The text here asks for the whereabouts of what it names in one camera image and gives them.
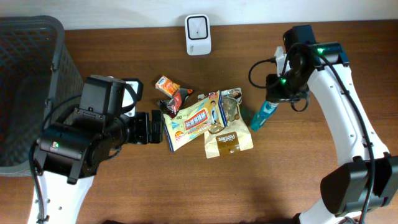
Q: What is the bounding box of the yellow wet wipes pack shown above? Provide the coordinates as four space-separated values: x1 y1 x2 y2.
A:
163 90 228 152

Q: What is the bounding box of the dark grey plastic basket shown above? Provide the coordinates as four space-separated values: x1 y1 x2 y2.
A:
1 16 83 177

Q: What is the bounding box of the red black snack packet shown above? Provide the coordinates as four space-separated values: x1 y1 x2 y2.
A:
157 88 194 118

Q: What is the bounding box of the white barcode scanner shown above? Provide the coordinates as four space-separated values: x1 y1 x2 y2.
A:
185 14 211 56

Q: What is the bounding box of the blue mouthwash bottle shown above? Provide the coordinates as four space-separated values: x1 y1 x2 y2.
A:
250 101 279 131

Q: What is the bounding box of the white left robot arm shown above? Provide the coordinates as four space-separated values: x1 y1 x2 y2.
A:
28 110 163 223

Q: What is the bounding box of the brown mushroom snack bag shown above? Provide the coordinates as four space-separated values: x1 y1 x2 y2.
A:
204 88 254 159

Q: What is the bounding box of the orange small tissue box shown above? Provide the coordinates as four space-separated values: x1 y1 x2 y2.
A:
155 75 180 98

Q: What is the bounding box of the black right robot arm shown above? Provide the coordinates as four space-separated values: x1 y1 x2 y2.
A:
266 25 397 224

